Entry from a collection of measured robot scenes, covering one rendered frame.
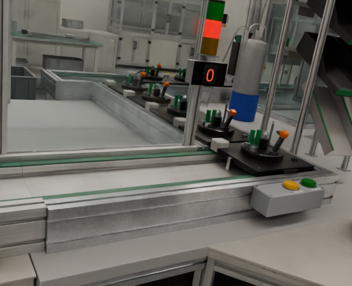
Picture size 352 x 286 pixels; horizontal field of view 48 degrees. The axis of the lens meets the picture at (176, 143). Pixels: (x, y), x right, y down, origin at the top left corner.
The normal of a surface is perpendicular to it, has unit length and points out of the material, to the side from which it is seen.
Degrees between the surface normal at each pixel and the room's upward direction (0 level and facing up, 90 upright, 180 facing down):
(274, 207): 90
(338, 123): 45
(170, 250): 0
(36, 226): 90
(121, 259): 0
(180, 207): 90
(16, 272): 0
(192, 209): 90
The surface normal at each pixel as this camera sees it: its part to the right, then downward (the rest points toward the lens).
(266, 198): -0.85, 0.04
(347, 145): 0.34, -0.43
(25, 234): 0.50, 0.33
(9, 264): 0.15, -0.94
